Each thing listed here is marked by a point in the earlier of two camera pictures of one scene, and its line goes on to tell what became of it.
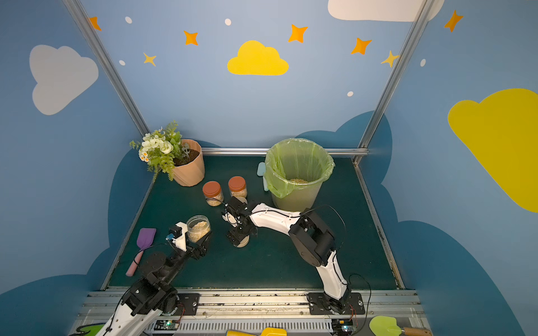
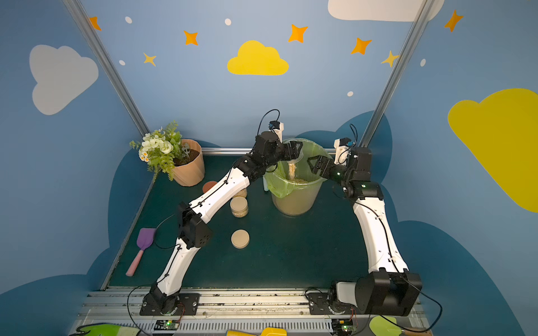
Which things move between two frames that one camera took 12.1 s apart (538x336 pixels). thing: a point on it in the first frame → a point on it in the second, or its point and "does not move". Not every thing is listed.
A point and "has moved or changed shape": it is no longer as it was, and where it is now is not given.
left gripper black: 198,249 → 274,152
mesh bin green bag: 295,170 does not move
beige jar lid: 244,242 does not move
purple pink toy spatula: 146,239 does not move
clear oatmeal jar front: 197,227 has moved or changed shape
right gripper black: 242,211 → 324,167
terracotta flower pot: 190,171 does not move
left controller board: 166,325 does not move
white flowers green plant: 162,149 does not move
